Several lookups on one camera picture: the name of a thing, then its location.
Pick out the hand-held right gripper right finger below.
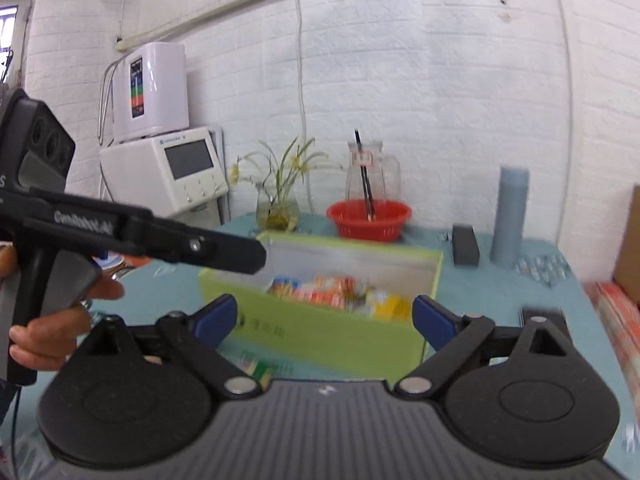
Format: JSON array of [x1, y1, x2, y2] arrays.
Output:
[[394, 295, 576, 402]]

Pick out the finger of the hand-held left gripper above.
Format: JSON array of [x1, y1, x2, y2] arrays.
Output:
[[120, 207, 268, 276]]

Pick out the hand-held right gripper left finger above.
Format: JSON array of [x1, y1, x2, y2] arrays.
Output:
[[82, 294, 264, 402]]

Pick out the pile of mixed snack packets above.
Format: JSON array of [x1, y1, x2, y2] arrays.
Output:
[[267, 274, 416, 322]]

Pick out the green cardboard box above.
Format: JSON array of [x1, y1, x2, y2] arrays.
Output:
[[197, 231, 445, 386]]

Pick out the person's left hand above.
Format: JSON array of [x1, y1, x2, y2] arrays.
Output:
[[9, 276, 125, 371]]

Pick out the teal tablecloth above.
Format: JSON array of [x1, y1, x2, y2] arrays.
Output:
[[0, 212, 637, 480]]

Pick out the plant in glass vase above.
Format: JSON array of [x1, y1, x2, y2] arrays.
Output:
[[229, 136, 343, 233]]

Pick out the small black box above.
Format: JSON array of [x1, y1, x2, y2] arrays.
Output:
[[451, 224, 482, 267]]

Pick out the white machine with screen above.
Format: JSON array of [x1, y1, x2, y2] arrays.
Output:
[[99, 126, 231, 228]]

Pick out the red plastic basket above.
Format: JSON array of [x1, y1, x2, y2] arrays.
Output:
[[326, 199, 413, 242]]

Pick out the black phone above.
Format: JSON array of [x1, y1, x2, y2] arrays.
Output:
[[520, 305, 569, 342]]

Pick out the silver blister pack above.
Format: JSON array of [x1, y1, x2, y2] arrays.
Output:
[[515, 254, 571, 288]]

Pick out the grey cylindrical bottle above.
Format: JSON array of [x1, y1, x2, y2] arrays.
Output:
[[490, 165, 530, 270]]

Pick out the glass pitcher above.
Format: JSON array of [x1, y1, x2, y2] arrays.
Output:
[[346, 141, 402, 206]]

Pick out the black straw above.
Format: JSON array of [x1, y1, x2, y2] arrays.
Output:
[[354, 129, 376, 221]]

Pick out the white water purifier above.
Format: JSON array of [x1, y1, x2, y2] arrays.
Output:
[[111, 42, 190, 143]]

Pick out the red patterned cloth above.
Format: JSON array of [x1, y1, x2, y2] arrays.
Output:
[[582, 280, 640, 411]]

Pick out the window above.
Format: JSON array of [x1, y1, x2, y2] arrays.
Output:
[[0, 4, 21, 63]]

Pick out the brown cardboard carton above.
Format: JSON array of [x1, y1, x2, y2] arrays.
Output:
[[613, 185, 640, 307]]

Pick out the white purifier hoses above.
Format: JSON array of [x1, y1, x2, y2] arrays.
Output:
[[96, 56, 124, 147]]

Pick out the white wall cable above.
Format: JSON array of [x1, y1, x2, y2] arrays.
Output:
[[294, 0, 315, 217], [546, 0, 575, 257]]

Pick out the white wall pipe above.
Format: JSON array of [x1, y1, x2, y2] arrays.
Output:
[[115, 0, 383, 52]]

